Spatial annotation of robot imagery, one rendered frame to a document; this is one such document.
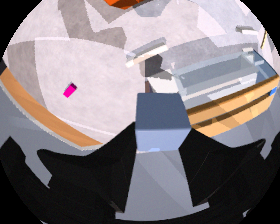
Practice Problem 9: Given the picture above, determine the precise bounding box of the small blue block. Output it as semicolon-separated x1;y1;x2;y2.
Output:
135;92;192;152

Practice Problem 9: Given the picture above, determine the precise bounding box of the small magenta block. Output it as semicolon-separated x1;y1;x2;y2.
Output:
63;83;77;97

